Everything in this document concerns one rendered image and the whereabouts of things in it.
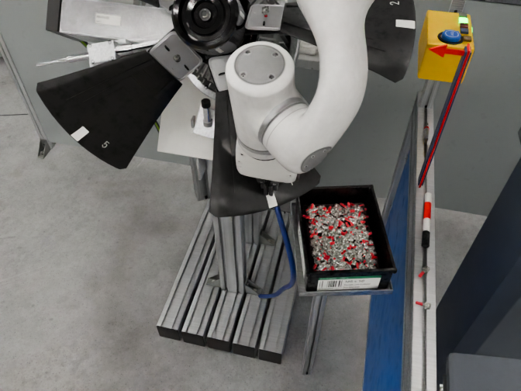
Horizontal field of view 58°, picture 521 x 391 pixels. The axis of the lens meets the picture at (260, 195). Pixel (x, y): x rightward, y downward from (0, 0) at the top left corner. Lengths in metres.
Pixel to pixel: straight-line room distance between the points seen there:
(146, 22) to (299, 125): 0.59
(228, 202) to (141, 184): 1.46
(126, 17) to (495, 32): 1.11
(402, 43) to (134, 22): 0.55
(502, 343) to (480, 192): 0.88
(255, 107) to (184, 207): 1.60
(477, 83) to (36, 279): 1.79
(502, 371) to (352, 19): 0.38
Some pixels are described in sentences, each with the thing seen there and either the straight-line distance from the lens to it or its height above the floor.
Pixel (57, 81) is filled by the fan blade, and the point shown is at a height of 1.11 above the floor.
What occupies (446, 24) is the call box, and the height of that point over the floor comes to 1.07.
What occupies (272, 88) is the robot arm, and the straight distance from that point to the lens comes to 0.57.
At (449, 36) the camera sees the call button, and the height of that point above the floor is 1.08.
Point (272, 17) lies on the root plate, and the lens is 0.90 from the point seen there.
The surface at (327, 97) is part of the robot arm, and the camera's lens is 0.54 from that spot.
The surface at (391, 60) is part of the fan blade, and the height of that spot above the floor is 1.18.
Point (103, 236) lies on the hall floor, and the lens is 2.13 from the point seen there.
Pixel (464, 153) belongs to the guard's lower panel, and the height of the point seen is 0.37.
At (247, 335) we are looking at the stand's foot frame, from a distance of 1.70.
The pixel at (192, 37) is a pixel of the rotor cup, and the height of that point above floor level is 1.19.
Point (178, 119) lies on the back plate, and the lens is 1.16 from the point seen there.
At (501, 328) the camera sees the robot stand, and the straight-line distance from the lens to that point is 1.33.
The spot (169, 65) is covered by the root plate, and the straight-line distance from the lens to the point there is 0.94.
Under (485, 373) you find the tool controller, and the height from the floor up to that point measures 1.24.
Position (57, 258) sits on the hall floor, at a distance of 2.13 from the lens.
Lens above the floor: 1.61
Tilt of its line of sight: 48 degrees down
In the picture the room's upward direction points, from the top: straight up
